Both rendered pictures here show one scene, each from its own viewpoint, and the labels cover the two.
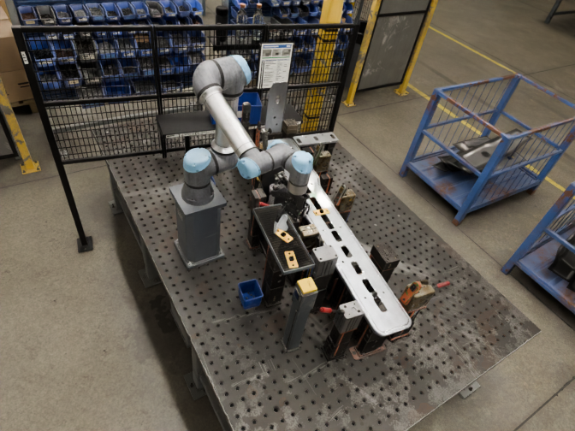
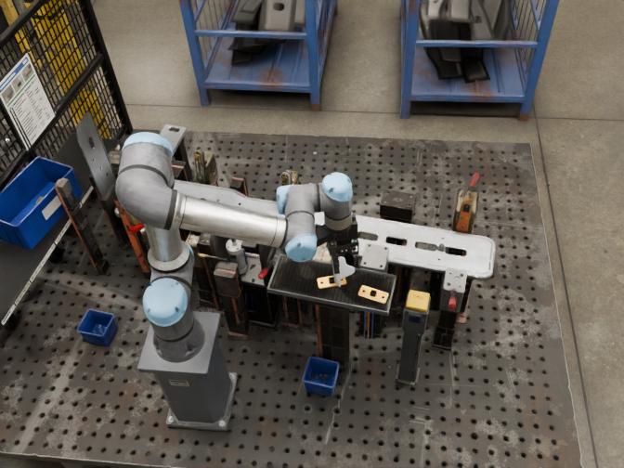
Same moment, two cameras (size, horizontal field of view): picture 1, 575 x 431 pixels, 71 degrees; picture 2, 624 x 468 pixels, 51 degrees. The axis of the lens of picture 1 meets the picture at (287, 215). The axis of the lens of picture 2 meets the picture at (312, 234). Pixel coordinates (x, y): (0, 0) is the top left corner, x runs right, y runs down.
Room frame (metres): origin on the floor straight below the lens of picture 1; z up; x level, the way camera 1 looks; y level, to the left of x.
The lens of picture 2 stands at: (0.35, 0.81, 2.76)
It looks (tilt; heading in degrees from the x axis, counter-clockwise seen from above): 50 degrees down; 318
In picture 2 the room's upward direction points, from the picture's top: 4 degrees counter-clockwise
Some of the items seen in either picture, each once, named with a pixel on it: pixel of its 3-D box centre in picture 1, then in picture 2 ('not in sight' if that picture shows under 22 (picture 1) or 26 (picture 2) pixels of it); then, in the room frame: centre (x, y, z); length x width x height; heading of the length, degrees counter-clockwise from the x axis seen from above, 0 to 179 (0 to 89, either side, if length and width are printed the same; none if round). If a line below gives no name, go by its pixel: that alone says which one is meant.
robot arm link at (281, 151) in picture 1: (279, 156); (298, 203); (1.22, 0.07, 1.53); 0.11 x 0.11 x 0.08; 48
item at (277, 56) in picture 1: (274, 65); (25, 102); (2.47, 0.26, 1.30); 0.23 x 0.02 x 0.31; 120
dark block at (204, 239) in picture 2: not in sight; (216, 273); (1.62, 0.13, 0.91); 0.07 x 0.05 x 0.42; 120
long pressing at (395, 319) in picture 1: (323, 215); (298, 223); (1.52, -0.18, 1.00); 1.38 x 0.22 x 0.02; 30
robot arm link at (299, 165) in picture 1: (300, 168); (336, 196); (1.16, -0.01, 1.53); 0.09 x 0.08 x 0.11; 48
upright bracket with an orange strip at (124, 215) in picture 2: (255, 158); (133, 238); (1.95, 0.25, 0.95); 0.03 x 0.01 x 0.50; 30
